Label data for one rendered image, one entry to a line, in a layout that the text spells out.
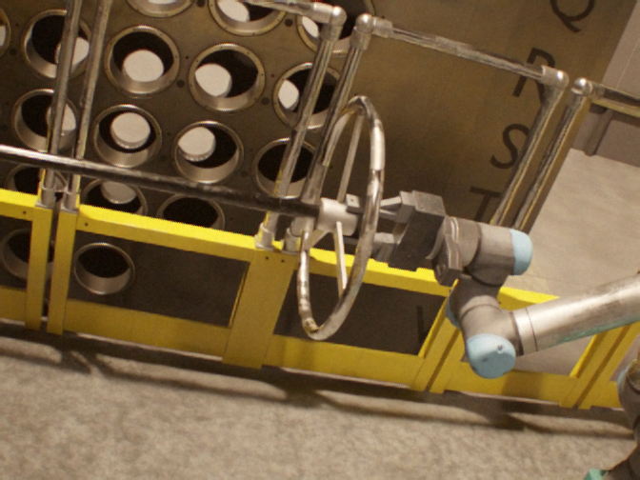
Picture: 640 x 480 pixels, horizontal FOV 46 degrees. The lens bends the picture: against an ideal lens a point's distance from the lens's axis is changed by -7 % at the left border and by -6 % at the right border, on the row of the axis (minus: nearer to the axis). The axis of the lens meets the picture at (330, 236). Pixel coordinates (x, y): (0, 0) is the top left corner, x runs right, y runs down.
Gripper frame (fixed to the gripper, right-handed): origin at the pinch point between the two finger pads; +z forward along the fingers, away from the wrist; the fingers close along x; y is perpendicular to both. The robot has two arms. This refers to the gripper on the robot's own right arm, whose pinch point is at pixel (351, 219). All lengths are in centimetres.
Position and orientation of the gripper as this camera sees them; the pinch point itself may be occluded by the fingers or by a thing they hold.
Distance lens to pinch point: 127.7
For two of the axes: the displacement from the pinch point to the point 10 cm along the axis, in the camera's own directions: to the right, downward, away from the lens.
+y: -0.6, -6.9, 7.2
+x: 3.0, -7.0, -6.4
